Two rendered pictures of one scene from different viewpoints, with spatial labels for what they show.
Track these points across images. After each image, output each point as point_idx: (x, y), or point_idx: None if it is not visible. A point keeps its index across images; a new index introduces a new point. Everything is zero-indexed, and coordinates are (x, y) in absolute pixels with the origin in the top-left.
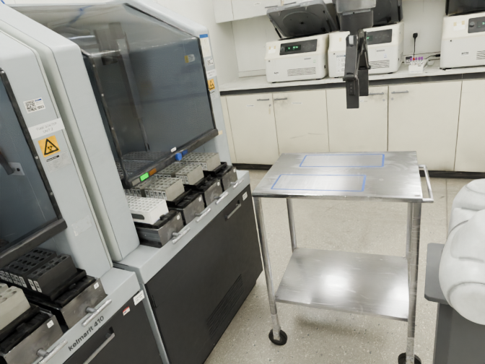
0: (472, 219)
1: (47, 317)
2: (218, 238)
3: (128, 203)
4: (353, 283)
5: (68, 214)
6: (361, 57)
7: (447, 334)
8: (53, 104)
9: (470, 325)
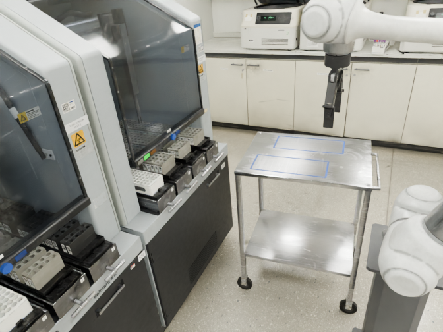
0: (406, 223)
1: (80, 275)
2: (200, 203)
3: None
4: (309, 244)
5: (91, 192)
6: None
7: (380, 294)
8: (82, 103)
9: None
